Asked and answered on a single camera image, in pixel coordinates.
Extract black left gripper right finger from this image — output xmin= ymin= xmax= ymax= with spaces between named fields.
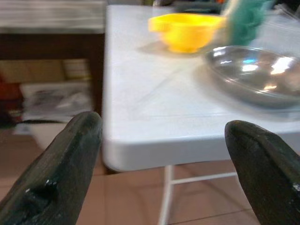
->
xmin=224 ymin=120 xmax=300 ymax=225

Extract round steel plate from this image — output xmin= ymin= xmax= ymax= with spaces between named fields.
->
xmin=204 ymin=45 xmax=300 ymax=110

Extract red box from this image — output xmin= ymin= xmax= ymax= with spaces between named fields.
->
xmin=0 ymin=75 xmax=24 ymax=122

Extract white plastic bag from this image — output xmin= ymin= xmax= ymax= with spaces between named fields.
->
xmin=20 ymin=82 xmax=93 ymax=122

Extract yellow plastic bowl with handles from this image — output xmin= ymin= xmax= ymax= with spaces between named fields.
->
xmin=148 ymin=13 xmax=227 ymax=53

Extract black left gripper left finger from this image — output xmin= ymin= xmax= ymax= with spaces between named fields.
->
xmin=0 ymin=111 xmax=103 ymax=225

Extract cardboard box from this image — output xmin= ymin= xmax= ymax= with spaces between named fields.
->
xmin=0 ymin=60 xmax=66 ymax=83

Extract green and cream cloth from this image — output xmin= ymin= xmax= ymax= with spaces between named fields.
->
xmin=220 ymin=0 xmax=276 ymax=47

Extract white folding table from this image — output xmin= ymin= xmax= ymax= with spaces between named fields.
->
xmin=101 ymin=4 xmax=300 ymax=225

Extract dark wooden shelf unit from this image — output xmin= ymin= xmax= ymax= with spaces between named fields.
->
xmin=0 ymin=0 xmax=106 ymax=118

